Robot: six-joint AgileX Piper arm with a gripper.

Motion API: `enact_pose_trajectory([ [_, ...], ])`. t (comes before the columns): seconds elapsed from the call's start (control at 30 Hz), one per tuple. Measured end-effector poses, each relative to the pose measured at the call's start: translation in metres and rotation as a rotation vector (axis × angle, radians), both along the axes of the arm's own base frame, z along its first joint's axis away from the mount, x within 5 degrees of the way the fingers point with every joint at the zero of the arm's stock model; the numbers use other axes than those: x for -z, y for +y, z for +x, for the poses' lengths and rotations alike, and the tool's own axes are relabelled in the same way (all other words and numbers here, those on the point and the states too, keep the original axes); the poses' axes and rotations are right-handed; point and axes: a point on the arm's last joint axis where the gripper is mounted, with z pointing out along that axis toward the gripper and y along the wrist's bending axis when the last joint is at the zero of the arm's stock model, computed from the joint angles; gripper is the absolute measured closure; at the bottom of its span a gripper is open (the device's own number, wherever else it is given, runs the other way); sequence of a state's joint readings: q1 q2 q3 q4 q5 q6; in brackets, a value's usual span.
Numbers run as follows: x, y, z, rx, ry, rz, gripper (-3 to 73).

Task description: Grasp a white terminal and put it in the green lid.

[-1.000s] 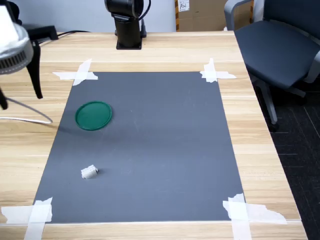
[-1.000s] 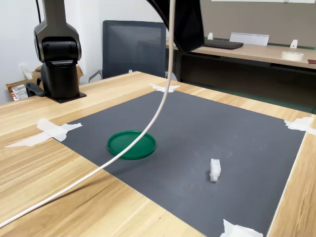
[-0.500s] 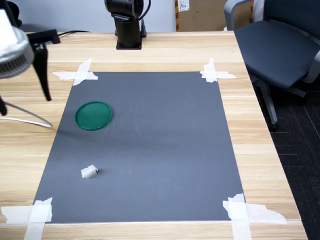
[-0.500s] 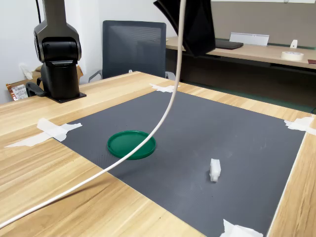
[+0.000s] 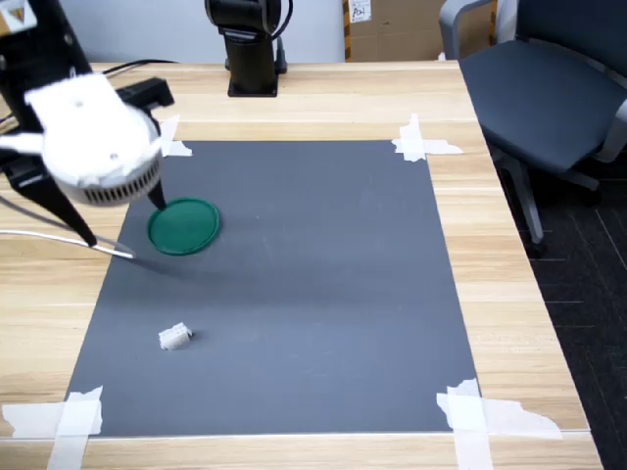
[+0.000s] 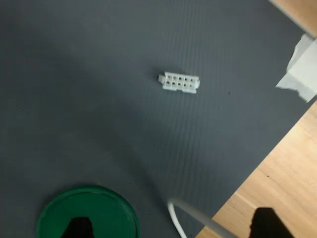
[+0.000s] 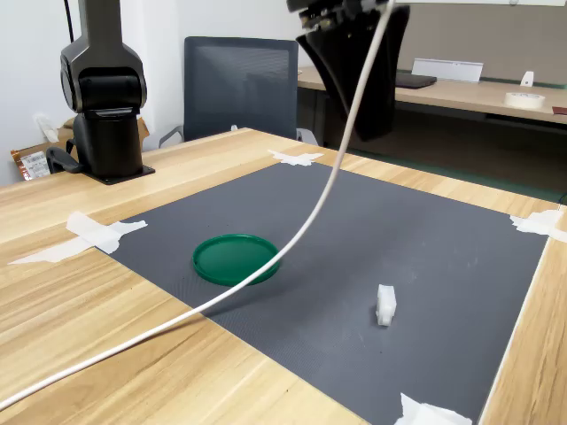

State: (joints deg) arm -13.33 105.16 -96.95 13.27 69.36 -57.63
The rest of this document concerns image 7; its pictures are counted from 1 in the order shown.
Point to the grey brown office partition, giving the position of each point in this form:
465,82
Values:
509,40

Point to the grey mesh office chair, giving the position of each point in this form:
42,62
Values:
239,84

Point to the black clamp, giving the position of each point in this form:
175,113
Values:
59,158

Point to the pale wooden desk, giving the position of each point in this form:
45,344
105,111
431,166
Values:
465,95

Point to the round green lid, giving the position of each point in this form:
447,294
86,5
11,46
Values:
226,259

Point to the white tape roll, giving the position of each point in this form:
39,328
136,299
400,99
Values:
514,101

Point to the crumpled white paper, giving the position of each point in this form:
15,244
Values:
46,128

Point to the black laptop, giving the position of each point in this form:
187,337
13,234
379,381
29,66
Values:
414,80

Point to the small white stand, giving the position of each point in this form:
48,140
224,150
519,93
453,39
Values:
526,79

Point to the dark red flat item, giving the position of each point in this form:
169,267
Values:
560,110

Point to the dark grey mat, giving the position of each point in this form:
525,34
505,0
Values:
354,230

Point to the white tape strip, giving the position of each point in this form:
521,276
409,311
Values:
538,223
425,414
48,253
88,228
294,158

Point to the brown package with label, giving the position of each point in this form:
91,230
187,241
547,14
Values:
33,164

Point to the small white plastic terminal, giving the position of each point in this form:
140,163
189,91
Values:
385,305

